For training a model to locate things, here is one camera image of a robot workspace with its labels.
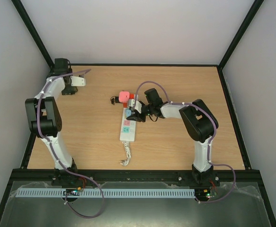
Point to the pink folding socket plug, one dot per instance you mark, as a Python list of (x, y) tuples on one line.
[(124, 96)]

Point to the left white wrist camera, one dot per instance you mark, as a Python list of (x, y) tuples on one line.
[(78, 81)]

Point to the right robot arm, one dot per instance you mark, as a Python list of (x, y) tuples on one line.
[(199, 122)]

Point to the blue plug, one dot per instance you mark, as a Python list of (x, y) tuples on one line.
[(128, 113)]

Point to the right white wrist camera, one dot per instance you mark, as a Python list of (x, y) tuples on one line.
[(134, 105)]

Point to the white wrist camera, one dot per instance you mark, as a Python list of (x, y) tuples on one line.
[(134, 105), (78, 81)]

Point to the white power strip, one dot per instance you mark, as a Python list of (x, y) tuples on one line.
[(128, 128)]

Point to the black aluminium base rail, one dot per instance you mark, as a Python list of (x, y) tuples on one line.
[(176, 177)]

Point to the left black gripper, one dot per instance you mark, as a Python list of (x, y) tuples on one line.
[(68, 91)]

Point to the black usb plug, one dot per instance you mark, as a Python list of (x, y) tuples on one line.
[(114, 100)]

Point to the red cube adapter plug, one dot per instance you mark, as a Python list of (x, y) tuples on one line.
[(128, 100)]

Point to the light blue cable duct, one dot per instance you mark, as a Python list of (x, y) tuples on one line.
[(107, 193)]

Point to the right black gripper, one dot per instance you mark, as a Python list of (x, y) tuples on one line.
[(138, 116)]

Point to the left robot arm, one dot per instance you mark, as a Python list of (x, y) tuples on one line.
[(45, 121)]

